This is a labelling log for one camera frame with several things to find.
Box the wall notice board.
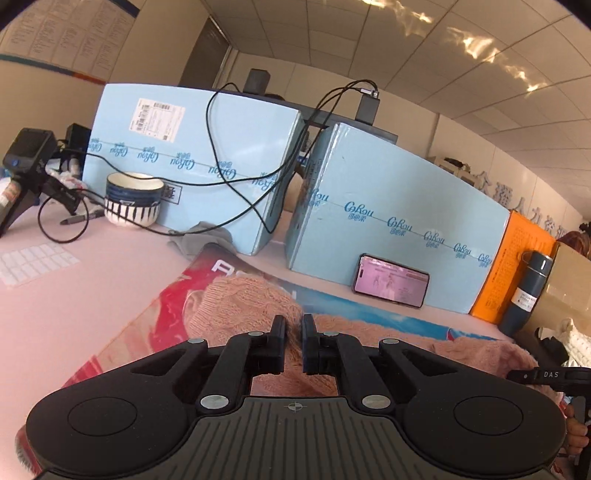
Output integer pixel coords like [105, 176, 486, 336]
[0, 0, 140, 86]

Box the grey cloth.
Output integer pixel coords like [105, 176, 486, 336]
[167, 221, 239, 260]

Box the dark blue thermos bottle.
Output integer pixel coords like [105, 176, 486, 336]
[498, 250, 554, 337]

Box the red and blue printed mat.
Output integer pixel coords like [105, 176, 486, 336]
[60, 244, 514, 393]

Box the black device on stand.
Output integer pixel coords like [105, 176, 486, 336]
[0, 128, 89, 239]

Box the large light blue cardboard box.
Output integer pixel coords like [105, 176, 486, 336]
[82, 83, 304, 257]

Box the person's right hand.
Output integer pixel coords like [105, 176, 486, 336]
[565, 401, 590, 456]

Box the blue and white ceramic bowl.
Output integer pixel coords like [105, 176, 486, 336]
[104, 172, 166, 227]

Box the smartphone with lit screen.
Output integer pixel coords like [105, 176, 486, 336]
[353, 253, 430, 309]

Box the small black box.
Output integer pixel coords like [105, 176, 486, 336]
[244, 69, 272, 93]

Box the grey desk partition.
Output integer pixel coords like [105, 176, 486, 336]
[259, 91, 399, 145]

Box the white fuzzy cloth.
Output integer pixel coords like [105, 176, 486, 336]
[536, 318, 591, 370]

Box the orange box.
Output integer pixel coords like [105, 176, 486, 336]
[469, 210, 560, 325]

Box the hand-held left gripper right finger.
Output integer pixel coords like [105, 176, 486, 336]
[301, 314, 458, 411]

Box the brown cardboard box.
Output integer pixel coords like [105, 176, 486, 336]
[522, 240, 591, 339]

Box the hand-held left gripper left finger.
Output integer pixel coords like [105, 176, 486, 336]
[130, 315, 288, 414]

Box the looped black cable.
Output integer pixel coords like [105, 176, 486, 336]
[38, 187, 108, 244]

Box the pink knitted sweater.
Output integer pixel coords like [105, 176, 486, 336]
[182, 274, 568, 403]

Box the long black cable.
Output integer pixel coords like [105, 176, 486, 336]
[85, 79, 380, 235]

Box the black power adapter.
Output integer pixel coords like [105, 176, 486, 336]
[356, 89, 382, 126]

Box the grey marker pen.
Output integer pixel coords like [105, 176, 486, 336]
[60, 210, 106, 226]

